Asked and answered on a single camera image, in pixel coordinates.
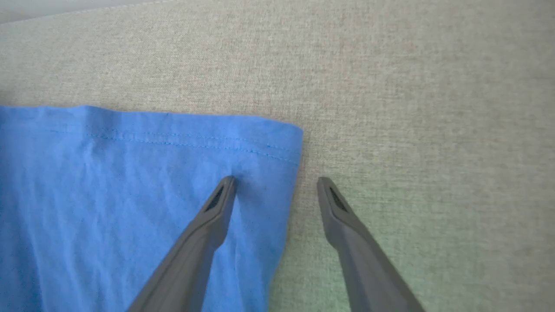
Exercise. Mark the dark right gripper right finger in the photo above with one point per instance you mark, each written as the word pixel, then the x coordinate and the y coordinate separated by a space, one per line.
pixel 364 264

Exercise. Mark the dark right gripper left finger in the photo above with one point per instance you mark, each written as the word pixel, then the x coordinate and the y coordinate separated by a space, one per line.
pixel 190 260

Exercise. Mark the blue garment white red trim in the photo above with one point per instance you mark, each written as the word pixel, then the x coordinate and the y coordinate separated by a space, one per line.
pixel 108 195

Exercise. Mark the grey fabric sofa cushion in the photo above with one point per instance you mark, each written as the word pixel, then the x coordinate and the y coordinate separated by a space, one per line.
pixel 412 108

